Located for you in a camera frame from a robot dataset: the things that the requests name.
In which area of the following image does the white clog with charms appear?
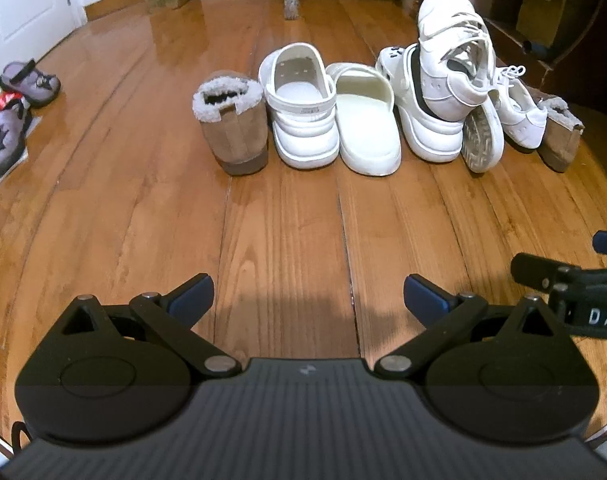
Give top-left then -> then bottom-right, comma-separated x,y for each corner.
258,42 -> 340,170
375,42 -> 467,163

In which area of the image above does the black cable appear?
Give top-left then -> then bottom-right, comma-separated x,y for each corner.
10,421 -> 30,455

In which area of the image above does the white door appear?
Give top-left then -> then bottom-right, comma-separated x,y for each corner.
0,0 -> 89,78

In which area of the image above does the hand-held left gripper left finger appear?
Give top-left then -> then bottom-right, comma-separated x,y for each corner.
58,274 -> 241,379

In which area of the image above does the tan open cardboard box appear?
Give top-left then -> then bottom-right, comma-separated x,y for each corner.
513,0 -> 601,50

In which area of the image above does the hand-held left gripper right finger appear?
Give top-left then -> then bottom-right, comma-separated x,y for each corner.
374,275 -> 559,379

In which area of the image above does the tan fleece-lined slipper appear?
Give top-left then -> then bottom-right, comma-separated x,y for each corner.
526,85 -> 585,174
192,71 -> 270,177

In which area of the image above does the white strap sneaker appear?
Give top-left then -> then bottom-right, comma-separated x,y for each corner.
416,0 -> 497,123
488,64 -> 548,155

